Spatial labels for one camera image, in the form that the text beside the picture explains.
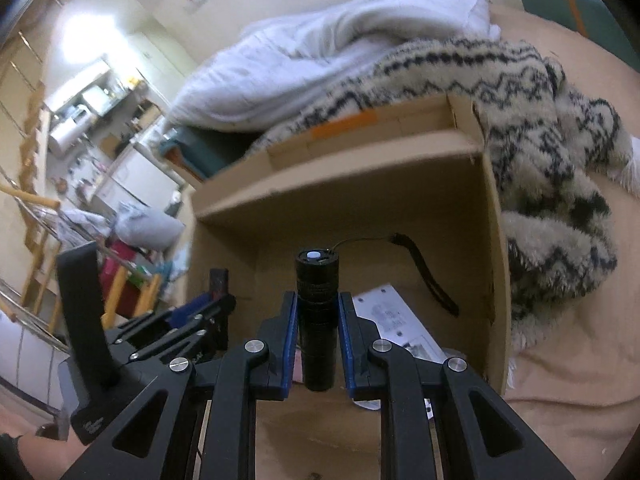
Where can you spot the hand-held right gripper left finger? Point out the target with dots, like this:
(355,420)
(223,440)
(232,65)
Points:
(287,347)

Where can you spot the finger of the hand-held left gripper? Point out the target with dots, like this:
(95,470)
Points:
(195,310)
(190,342)

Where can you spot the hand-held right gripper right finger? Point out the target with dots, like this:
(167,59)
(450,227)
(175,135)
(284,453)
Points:
(348,347)

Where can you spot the black flashlight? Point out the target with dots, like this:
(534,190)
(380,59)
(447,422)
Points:
(315,310)

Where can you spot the white remote control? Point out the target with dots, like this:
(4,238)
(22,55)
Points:
(395,317)

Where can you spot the cardboard box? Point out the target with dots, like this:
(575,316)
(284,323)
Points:
(350,200)

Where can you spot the person's left forearm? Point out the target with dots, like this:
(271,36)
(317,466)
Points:
(50,460)

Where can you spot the red storage box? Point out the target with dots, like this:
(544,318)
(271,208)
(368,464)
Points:
(125,300)

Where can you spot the yellow wooden rack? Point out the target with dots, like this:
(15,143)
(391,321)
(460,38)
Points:
(116,285)

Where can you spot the metal drying rack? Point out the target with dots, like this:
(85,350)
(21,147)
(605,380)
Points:
(30,322)

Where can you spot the grey bag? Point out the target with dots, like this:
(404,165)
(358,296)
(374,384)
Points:
(150,227)

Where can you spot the white counter cabinet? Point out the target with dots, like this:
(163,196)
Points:
(130,180)

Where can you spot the wooden ladder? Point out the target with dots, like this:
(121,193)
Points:
(31,135)

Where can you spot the beige bed sheet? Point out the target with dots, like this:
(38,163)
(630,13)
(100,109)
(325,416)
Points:
(575,385)

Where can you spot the white duvet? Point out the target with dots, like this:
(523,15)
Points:
(325,60)

